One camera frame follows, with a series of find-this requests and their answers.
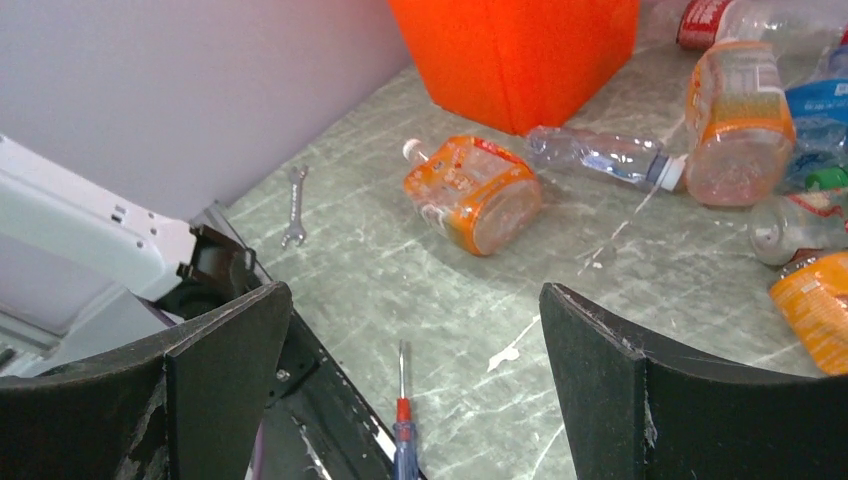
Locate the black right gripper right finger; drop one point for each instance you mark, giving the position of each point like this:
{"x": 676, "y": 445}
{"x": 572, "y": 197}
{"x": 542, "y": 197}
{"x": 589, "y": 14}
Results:
{"x": 639, "y": 405}

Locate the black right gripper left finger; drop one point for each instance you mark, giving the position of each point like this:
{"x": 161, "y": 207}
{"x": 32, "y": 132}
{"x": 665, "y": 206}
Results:
{"x": 102, "y": 417}

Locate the orange juice bottle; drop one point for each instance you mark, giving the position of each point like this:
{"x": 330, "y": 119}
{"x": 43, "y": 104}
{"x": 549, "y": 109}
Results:
{"x": 811, "y": 295}

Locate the small red label bottle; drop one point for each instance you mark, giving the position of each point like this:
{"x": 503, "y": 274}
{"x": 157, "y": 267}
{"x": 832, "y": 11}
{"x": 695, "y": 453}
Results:
{"x": 781, "y": 227}

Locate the large orange label bottle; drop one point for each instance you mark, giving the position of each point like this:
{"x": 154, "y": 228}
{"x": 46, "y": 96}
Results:
{"x": 741, "y": 131}

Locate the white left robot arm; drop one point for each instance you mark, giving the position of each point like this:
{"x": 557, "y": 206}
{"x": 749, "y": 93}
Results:
{"x": 172, "y": 270}

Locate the orange plastic bin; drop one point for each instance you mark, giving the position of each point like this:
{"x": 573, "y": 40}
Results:
{"x": 515, "y": 65}

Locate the small silver wrench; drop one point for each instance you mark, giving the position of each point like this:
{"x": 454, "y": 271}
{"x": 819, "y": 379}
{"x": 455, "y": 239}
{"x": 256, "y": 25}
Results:
{"x": 295, "y": 231}

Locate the red blue screwdriver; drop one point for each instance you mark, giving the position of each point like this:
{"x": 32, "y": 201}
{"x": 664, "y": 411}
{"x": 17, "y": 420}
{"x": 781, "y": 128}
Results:
{"x": 405, "y": 458}

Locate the clear bottle white cap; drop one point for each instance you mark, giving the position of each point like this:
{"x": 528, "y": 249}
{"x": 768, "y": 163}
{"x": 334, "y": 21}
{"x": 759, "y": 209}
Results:
{"x": 637, "y": 161}

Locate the crushed orange label bottle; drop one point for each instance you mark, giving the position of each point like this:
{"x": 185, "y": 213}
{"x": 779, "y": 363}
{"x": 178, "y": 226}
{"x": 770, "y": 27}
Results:
{"x": 471, "y": 191}

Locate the green plastic bottle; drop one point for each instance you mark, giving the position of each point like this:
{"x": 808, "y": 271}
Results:
{"x": 827, "y": 179}

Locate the blue label crushed bottle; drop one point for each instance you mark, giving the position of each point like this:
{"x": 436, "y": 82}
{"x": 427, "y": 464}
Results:
{"x": 819, "y": 111}

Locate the red label clear bottle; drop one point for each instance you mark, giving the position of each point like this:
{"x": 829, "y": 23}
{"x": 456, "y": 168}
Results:
{"x": 793, "y": 27}

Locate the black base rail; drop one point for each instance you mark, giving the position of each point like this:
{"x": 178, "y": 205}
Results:
{"x": 318, "y": 411}

